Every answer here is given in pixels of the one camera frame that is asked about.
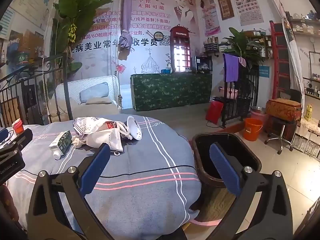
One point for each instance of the black picture frame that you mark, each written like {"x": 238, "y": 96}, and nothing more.
{"x": 203, "y": 64}

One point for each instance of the large wall poster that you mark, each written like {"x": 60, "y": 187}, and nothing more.
{"x": 155, "y": 30}

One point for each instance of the red bag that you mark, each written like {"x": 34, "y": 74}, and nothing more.
{"x": 214, "y": 112}

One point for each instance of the white swing chair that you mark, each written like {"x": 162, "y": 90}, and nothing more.
{"x": 75, "y": 86}

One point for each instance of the black metal railing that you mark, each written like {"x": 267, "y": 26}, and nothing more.
{"x": 15, "y": 97}

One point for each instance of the purple towel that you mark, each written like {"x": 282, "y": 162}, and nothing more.
{"x": 230, "y": 67}

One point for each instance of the black metal rack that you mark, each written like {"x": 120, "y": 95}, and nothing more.
{"x": 246, "y": 97}

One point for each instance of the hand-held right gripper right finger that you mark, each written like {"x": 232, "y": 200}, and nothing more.
{"x": 225, "y": 170}

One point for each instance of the yellow bottle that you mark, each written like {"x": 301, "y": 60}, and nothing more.
{"x": 308, "y": 113}

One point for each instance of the pink towel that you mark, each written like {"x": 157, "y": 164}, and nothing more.
{"x": 242, "y": 62}

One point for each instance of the green leafy potted plant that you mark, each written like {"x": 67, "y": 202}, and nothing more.
{"x": 243, "y": 45}

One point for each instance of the red hanging ornament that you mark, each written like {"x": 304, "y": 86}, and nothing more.
{"x": 120, "y": 69}

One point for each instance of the purple white plastic cup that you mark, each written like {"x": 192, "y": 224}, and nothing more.
{"x": 133, "y": 128}

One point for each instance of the banana plant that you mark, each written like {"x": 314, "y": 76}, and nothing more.
{"x": 80, "y": 2}

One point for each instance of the pink wall poster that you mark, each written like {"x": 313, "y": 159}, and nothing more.
{"x": 210, "y": 10}

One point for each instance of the red telephone booth cabinet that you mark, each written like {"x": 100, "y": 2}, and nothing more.
{"x": 180, "y": 50}

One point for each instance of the white printed plastic bag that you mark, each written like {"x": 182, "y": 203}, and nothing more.
{"x": 92, "y": 123}

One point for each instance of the orange bucket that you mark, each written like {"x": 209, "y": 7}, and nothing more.
{"x": 252, "y": 130}

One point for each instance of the brown patterned case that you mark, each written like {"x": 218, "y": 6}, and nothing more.
{"x": 283, "y": 110}

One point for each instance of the white tissue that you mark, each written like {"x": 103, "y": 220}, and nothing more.
{"x": 78, "y": 141}

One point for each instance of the small pink basin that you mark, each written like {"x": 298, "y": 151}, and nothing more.
{"x": 228, "y": 93}

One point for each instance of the blue tissue box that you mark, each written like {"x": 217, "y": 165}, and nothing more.
{"x": 166, "y": 71}

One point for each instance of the blue wall sign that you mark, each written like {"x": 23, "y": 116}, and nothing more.
{"x": 264, "y": 71}

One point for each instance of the pink bucket with metal bowl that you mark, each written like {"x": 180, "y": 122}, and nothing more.
{"x": 258, "y": 115}

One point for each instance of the beige blanket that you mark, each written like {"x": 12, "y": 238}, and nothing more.
{"x": 100, "y": 108}

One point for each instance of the red paper cup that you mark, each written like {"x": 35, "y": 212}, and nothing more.
{"x": 18, "y": 126}

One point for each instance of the black trash bin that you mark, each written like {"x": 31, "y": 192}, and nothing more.
{"x": 225, "y": 140}

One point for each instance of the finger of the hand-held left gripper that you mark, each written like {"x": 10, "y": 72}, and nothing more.
{"x": 25, "y": 137}

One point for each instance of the green round tin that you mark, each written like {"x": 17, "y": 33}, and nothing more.
{"x": 23, "y": 58}

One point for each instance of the brown cardboard box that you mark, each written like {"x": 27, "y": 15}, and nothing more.
{"x": 33, "y": 41}

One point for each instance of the white chart wall poster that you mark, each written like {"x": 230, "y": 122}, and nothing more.
{"x": 247, "y": 2}

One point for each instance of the green patterned cabinet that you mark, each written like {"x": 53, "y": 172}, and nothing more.
{"x": 172, "y": 91}

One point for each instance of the wall shelf with bottles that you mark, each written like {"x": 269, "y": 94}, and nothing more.
{"x": 212, "y": 46}

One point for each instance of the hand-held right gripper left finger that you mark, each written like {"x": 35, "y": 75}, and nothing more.
{"x": 95, "y": 170}

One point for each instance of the blue grey cushion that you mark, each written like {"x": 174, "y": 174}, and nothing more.
{"x": 94, "y": 92}

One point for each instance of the red ladder shelf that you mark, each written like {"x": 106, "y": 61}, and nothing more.
{"x": 276, "y": 55}

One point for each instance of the brown building wall poster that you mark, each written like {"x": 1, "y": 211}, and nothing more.
{"x": 223, "y": 1}

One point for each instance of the rolling stool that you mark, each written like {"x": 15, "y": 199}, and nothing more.
{"x": 280, "y": 136}

